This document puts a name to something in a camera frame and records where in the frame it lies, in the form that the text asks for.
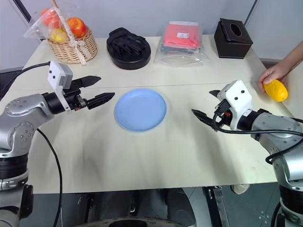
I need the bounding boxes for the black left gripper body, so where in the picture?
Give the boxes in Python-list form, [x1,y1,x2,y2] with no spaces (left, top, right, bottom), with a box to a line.
[62,79,89,112]

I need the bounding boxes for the red folded cloth pack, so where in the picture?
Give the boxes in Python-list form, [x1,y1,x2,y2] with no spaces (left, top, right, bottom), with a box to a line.
[162,22,202,50]

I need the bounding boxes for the yellow mango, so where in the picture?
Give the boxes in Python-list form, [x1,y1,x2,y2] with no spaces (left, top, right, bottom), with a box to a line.
[263,79,289,103]

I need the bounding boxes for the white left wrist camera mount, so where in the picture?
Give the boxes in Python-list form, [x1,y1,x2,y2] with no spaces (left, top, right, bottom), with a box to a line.
[47,60,74,112]

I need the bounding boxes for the blue round plate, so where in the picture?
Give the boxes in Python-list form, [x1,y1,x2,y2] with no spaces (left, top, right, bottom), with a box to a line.
[114,87,168,132]

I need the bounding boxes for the metal table leg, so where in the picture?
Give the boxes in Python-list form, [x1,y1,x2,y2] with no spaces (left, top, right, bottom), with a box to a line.
[207,186,229,227]

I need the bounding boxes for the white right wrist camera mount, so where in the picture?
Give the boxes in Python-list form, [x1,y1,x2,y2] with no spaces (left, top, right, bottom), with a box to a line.
[217,79,254,131]

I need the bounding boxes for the black tissue box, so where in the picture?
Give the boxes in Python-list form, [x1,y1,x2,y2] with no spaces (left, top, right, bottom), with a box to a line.
[214,17,254,59]

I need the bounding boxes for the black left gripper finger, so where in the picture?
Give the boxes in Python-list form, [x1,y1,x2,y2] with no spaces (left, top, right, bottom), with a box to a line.
[79,75,102,89]
[86,92,116,110]

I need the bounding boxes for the clear zip bag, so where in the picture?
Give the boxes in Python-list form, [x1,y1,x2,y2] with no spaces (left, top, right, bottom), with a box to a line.
[153,20,211,65]

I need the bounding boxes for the red apple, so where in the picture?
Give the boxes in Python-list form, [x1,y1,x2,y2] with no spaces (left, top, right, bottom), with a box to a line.
[66,17,87,39]

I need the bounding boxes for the wicker fruit basket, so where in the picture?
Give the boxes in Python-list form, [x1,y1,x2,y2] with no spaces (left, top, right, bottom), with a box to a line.
[51,0,88,66]

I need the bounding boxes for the orange fruit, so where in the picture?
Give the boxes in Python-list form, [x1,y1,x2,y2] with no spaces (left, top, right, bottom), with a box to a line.
[41,8,62,27]

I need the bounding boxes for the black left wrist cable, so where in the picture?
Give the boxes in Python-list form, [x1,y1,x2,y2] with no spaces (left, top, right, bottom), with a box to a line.
[0,61,52,100]

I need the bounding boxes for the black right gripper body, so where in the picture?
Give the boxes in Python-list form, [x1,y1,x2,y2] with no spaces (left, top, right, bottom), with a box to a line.
[213,99,232,131]

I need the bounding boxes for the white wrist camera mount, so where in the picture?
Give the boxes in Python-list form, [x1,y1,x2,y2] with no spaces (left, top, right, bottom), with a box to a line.
[217,79,254,131]
[47,60,74,112]

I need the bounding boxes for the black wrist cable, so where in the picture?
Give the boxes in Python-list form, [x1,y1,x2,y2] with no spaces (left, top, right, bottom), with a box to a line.
[0,61,52,100]
[212,113,303,165]

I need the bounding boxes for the bare person hand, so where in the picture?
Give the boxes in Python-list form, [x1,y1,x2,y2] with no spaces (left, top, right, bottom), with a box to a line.
[258,61,291,89]

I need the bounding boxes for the woven wicker basket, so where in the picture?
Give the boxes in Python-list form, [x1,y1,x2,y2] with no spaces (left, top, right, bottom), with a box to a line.
[47,25,98,65]

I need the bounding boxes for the clear plastic bag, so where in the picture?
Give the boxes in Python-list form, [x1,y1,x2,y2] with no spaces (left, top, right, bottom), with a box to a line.
[23,6,72,40]

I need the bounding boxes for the beige rounded object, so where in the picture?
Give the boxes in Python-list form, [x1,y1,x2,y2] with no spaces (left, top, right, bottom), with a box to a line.
[230,183,250,195]

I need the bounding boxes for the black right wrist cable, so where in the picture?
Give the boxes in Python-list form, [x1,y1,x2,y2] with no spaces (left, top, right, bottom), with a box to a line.
[212,113,303,165]

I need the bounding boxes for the black hanging cable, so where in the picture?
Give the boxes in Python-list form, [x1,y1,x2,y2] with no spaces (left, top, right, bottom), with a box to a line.
[36,128,64,227]

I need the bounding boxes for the black gloves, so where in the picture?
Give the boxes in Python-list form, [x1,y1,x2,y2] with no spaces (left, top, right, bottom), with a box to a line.
[108,27,147,57]

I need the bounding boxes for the yellow fruit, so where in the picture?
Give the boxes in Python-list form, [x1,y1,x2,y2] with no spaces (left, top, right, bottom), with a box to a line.
[50,28,70,43]

